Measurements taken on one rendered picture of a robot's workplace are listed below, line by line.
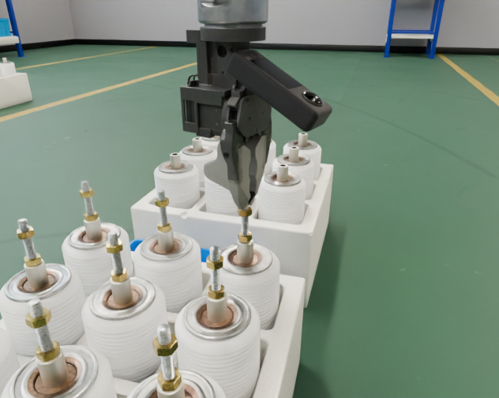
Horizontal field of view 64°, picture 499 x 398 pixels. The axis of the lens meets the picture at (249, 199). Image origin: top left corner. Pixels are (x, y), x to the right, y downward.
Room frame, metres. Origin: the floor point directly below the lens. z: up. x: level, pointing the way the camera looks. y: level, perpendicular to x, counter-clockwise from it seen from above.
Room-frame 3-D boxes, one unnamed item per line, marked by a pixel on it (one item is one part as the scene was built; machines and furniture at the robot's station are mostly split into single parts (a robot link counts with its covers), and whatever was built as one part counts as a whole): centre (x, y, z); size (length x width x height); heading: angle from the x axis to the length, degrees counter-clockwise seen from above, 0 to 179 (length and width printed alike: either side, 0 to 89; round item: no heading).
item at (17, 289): (0.41, 0.26, 0.25); 0.08 x 0.08 x 0.01
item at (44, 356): (0.27, 0.18, 0.29); 0.02 x 0.02 x 0.01; 2
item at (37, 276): (0.41, 0.26, 0.26); 0.02 x 0.02 x 0.03
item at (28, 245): (0.41, 0.26, 0.30); 0.01 x 0.01 x 0.08
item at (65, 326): (0.41, 0.26, 0.16); 0.10 x 0.10 x 0.18
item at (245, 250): (0.47, 0.01, 0.26); 0.02 x 0.02 x 0.03
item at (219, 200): (0.79, 0.05, 0.16); 0.10 x 0.10 x 0.18
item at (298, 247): (0.90, 0.01, 0.09); 0.39 x 0.39 x 0.18; 73
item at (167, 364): (0.24, 0.07, 0.30); 0.01 x 0.01 x 0.08
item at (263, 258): (0.47, 0.01, 0.25); 0.08 x 0.08 x 0.01
